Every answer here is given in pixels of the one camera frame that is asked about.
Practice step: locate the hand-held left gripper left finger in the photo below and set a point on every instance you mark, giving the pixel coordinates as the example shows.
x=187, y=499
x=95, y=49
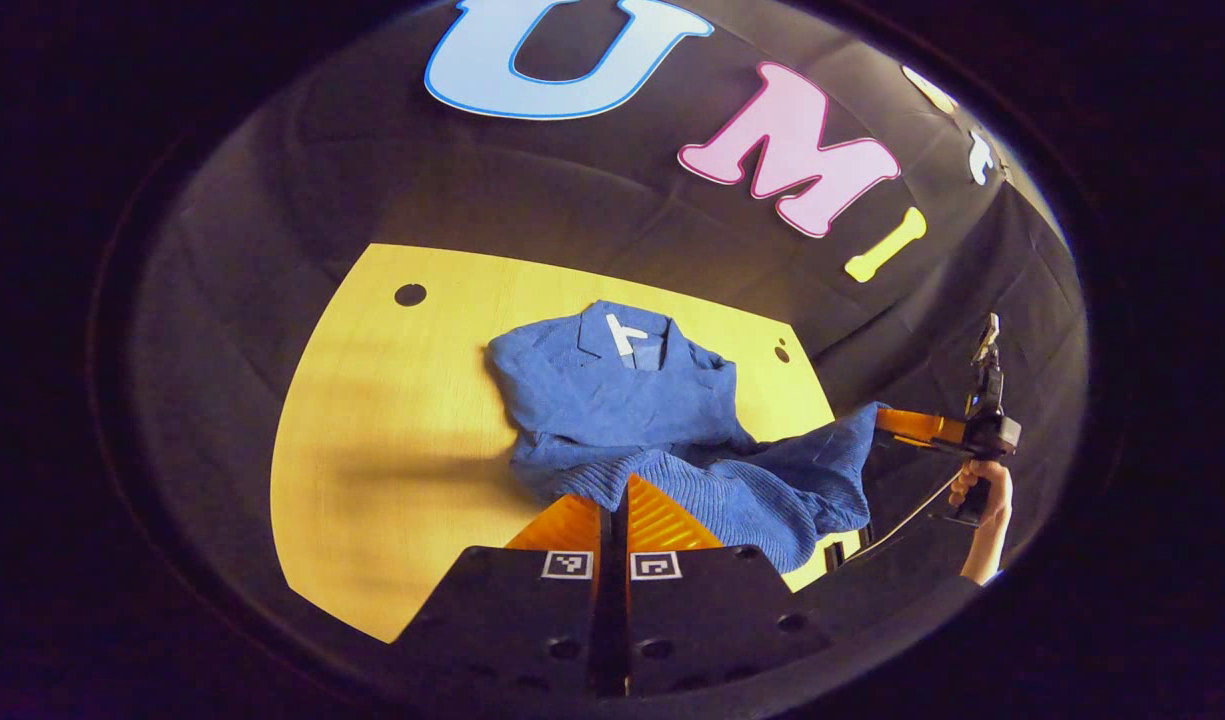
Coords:
x=512, y=610

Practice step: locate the blue shirt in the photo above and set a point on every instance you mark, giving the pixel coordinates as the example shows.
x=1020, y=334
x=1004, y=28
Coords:
x=622, y=410

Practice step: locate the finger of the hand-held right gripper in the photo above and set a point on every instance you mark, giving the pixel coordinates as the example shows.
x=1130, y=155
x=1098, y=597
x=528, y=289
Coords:
x=922, y=428

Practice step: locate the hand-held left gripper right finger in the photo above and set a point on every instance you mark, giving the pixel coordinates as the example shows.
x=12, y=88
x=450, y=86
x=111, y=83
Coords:
x=712, y=610

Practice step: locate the black table bracket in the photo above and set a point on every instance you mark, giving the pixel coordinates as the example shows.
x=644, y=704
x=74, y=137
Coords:
x=834, y=555

